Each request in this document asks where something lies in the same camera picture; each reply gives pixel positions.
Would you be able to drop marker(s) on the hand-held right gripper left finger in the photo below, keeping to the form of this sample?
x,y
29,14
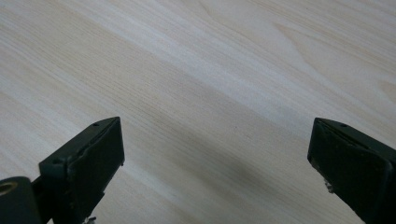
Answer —
x,y
90,165

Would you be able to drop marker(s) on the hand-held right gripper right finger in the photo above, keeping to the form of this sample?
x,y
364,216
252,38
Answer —
x,y
355,168

